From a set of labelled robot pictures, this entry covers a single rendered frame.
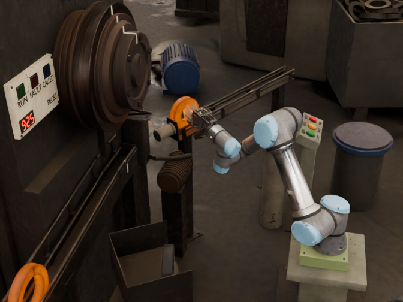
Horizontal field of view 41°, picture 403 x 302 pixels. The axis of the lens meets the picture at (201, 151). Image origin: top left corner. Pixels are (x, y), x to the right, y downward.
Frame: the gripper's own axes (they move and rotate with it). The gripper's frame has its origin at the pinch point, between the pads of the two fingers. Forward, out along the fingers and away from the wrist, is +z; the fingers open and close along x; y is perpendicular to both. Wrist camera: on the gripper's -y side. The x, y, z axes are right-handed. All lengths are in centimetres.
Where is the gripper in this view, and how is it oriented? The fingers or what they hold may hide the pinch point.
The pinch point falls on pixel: (185, 109)
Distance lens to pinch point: 253.4
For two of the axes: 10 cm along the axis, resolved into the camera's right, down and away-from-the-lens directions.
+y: 1.6, -7.3, -6.7
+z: -6.3, -6.0, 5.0
